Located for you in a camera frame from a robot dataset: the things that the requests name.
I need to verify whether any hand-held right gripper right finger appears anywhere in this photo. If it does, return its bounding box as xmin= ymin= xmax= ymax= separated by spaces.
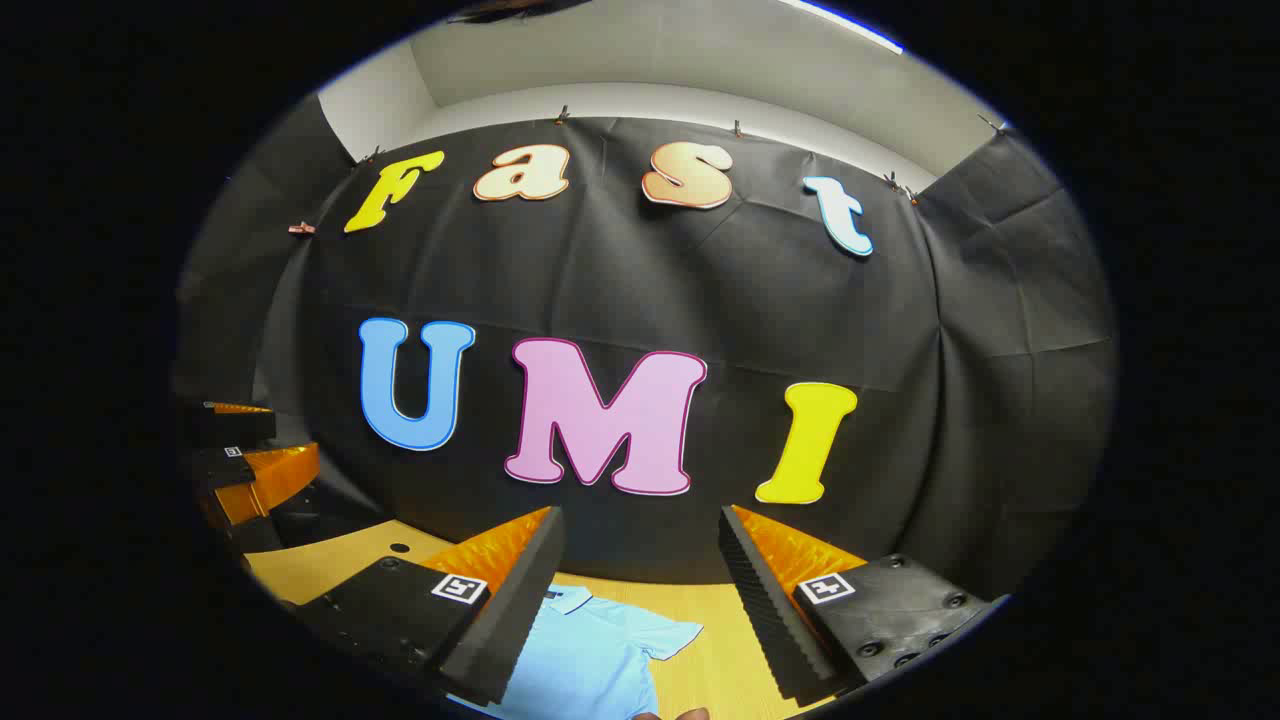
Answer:
xmin=717 ymin=504 xmax=1009 ymax=704

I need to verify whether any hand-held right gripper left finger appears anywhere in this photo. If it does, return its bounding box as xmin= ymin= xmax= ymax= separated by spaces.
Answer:
xmin=295 ymin=505 xmax=567 ymax=708

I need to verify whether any black backdrop cloth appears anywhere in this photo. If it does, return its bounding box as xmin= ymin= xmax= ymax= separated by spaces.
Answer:
xmin=172 ymin=92 xmax=1118 ymax=601

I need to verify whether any light blue T-shirt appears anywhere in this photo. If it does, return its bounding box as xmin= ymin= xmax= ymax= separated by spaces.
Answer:
xmin=447 ymin=585 xmax=706 ymax=720

